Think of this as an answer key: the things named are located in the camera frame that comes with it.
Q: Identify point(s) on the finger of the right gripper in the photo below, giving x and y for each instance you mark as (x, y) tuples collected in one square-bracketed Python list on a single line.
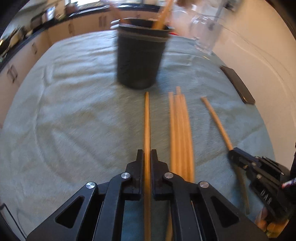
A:
[(241, 158)]

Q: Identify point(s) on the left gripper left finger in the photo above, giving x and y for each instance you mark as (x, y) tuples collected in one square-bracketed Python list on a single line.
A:
[(95, 211)]

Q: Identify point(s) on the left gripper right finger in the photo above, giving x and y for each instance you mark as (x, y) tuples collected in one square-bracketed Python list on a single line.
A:
[(199, 211)]

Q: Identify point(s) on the right hand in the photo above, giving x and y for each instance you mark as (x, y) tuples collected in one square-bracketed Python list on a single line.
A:
[(272, 229)]

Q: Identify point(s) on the black smartphone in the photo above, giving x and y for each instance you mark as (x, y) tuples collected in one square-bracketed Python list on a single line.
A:
[(239, 85)]

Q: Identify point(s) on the teal table cloth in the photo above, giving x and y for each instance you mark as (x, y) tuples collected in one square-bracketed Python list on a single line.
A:
[(71, 122)]

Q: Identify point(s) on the clear glass pitcher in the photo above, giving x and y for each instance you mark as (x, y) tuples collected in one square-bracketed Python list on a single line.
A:
[(205, 30)]

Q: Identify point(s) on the dark perforated utensil holder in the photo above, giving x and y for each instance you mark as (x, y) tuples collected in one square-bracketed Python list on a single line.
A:
[(139, 52)]

